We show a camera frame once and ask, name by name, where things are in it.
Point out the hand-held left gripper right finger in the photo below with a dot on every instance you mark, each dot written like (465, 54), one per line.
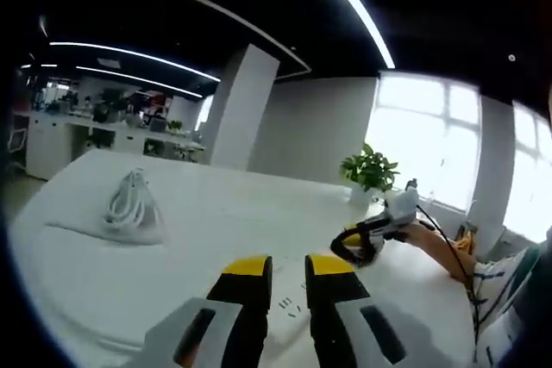
(340, 320)

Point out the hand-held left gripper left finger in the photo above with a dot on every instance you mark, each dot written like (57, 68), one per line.
(233, 325)

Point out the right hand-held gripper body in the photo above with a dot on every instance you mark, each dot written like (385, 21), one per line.
(403, 210)

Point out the white power strip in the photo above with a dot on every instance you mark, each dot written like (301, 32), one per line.
(288, 329)

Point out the ceiling strip light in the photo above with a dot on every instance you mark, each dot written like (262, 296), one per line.
(138, 78)
(129, 54)

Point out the potted green plant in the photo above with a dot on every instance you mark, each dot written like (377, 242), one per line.
(371, 170)

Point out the yellow object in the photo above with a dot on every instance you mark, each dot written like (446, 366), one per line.
(465, 242)

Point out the person's white striped shirt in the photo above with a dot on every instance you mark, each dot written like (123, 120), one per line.
(504, 282)

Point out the long curved ceiling light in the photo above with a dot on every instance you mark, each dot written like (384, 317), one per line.
(387, 60)

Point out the row of white office desks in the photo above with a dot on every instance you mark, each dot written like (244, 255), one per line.
(52, 139)

